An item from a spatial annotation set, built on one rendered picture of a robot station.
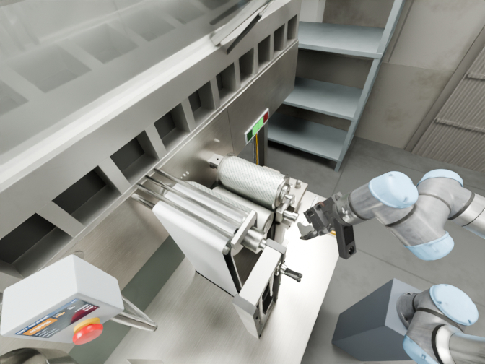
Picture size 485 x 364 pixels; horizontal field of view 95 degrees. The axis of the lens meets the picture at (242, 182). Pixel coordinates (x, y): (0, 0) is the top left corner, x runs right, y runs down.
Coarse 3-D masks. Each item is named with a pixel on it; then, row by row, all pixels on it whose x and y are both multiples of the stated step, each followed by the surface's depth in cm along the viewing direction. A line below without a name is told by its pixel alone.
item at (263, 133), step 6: (264, 126) 172; (258, 132) 179; (264, 132) 177; (258, 138) 184; (264, 138) 181; (258, 144) 190; (264, 144) 186; (258, 150) 195; (264, 150) 191; (264, 156) 197; (264, 162) 203
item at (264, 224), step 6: (222, 192) 89; (228, 192) 90; (234, 198) 87; (240, 198) 87; (246, 204) 84; (252, 204) 85; (258, 210) 82; (264, 210) 83; (270, 210) 84; (258, 216) 81; (264, 216) 80; (270, 216) 85; (258, 222) 80; (264, 222) 79; (270, 222) 89; (258, 228) 79; (264, 228) 83
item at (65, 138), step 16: (0, 0) 8; (16, 0) 8; (272, 0) 60; (256, 16) 65; (224, 32) 70; (208, 48) 74; (160, 80) 62; (128, 96) 57; (80, 128) 50; (32, 160) 44; (0, 176) 41
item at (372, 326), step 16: (384, 288) 100; (400, 288) 92; (368, 304) 112; (384, 304) 93; (352, 320) 127; (368, 320) 103; (384, 320) 87; (400, 320) 85; (336, 336) 146; (352, 336) 117; (368, 336) 104; (384, 336) 93; (400, 336) 84; (352, 352) 142; (368, 352) 123; (384, 352) 108; (400, 352) 97
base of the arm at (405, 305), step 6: (408, 294) 89; (414, 294) 84; (402, 300) 86; (408, 300) 83; (396, 306) 88; (402, 306) 85; (408, 306) 82; (414, 306) 79; (402, 312) 84; (408, 312) 82; (414, 312) 79; (402, 318) 84; (408, 318) 83; (408, 324) 82
